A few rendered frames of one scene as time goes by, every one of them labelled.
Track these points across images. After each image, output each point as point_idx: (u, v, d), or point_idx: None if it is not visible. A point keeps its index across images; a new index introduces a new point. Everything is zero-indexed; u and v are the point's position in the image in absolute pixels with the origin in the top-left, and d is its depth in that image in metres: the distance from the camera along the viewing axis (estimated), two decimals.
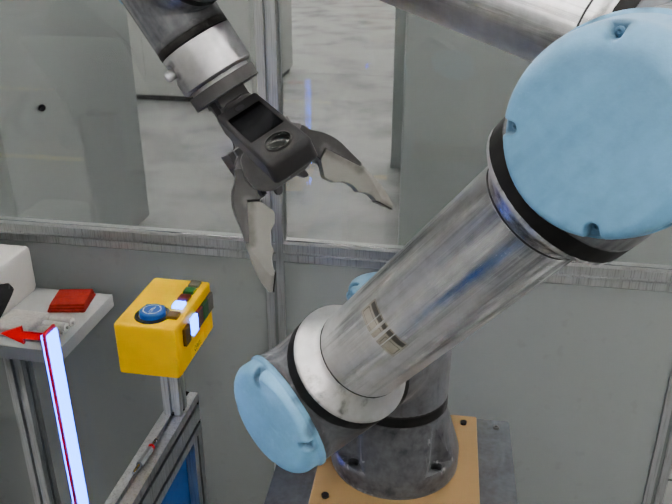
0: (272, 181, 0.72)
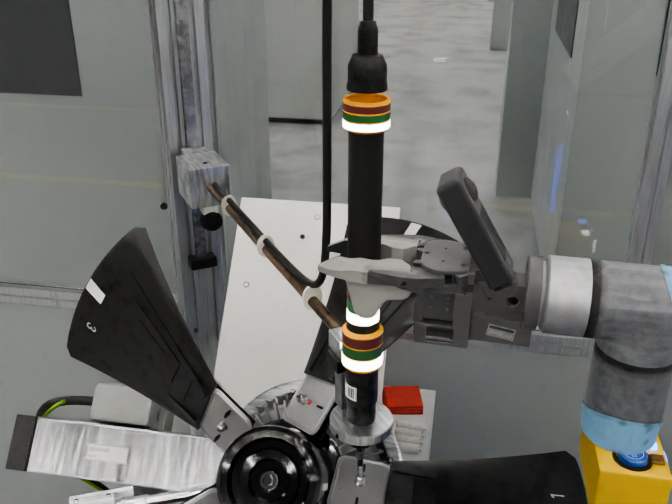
0: (432, 246, 0.74)
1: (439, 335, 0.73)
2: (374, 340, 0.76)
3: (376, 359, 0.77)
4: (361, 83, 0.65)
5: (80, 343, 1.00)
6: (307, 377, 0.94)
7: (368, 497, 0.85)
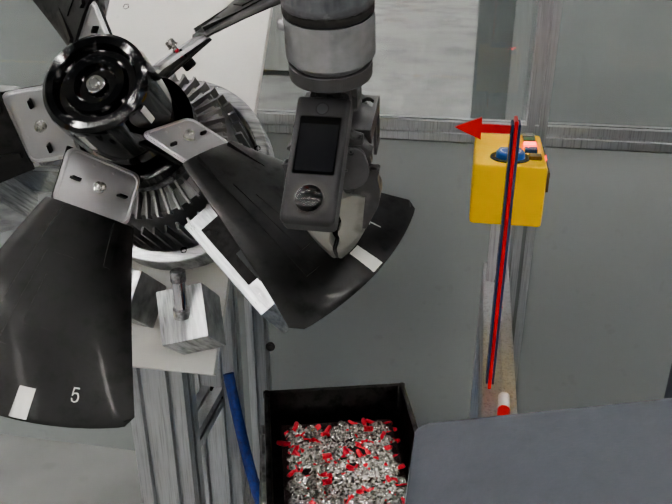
0: None
1: None
2: None
3: None
4: None
5: None
6: (192, 39, 0.90)
7: (188, 148, 0.81)
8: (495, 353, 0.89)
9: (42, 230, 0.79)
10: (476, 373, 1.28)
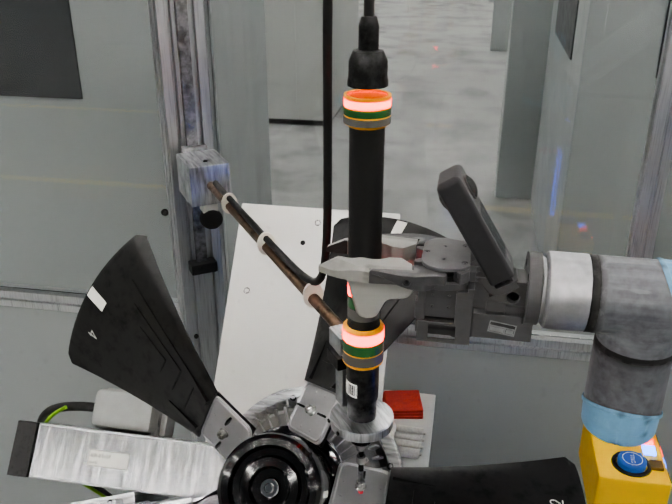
0: (432, 244, 0.74)
1: (441, 333, 0.74)
2: (375, 337, 0.76)
3: (377, 356, 0.77)
4: (362, 79, 0.65)
5: (347, 232, 1.00)
6: (387, 475, 0.90)
7: None
8: None
9: None
10: None
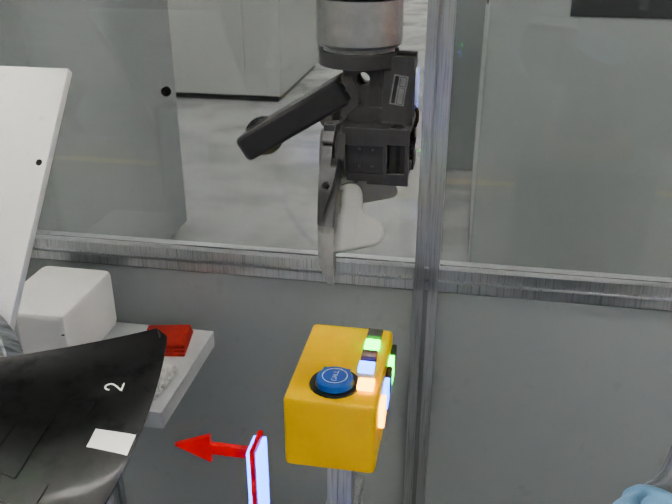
0: None
1: (403, 157, 0.67)
2: None
3: None
4: None
5: None
6: None
7: None
8: None
9: None
10: None
